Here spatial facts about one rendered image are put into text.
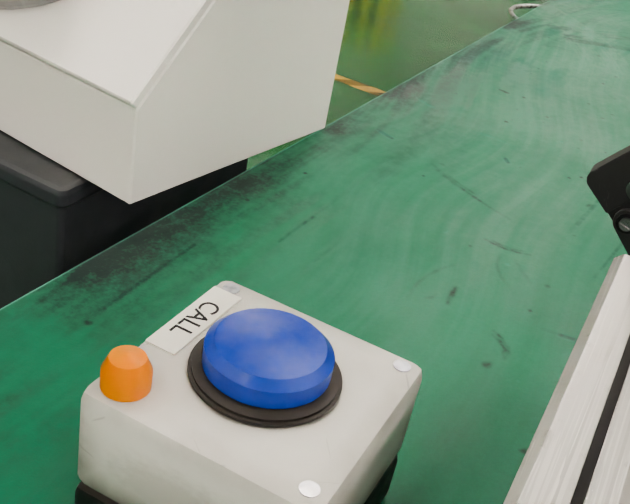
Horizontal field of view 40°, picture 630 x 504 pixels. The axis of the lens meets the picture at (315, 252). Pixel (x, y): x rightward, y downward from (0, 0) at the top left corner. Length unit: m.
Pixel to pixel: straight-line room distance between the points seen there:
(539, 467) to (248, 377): 0.08
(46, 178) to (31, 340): 0.14
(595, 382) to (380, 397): 0.06
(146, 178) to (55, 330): 0.12
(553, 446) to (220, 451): 0.09
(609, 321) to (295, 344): 0.10
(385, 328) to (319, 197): 0.12
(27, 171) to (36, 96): 0.04
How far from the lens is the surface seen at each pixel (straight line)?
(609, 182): 0.40
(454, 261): 0.48
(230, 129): 0.51
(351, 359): 0.29
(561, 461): 0.24
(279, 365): 0.26
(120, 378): 0.25
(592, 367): 0.28
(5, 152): 0.52
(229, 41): 0.49
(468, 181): 0.57
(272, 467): 0.25
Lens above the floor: 1.01
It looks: 31 degrees down
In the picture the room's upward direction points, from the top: 12 degrees clockwise
